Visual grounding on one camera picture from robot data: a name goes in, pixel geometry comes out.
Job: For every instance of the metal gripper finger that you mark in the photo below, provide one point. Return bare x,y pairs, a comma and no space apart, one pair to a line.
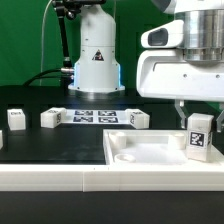
182,114
220,118

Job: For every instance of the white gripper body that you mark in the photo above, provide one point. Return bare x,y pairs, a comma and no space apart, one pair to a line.
165,74

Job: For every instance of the white square table top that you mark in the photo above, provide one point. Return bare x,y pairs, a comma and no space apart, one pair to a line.
152,148

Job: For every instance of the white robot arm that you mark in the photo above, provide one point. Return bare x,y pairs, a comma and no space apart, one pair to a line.
97,72

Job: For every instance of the fiducial marker sheet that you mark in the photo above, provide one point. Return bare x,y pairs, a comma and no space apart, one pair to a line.
95,117

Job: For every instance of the white left fence piece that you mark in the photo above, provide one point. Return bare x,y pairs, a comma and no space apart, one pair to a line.
1,139

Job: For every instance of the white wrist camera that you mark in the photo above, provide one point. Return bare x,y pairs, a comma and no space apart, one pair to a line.
169,35

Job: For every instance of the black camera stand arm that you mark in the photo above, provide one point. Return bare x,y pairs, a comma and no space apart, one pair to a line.
69,9

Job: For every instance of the white front fence rail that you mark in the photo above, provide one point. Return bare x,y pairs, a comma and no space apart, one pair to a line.
90,178

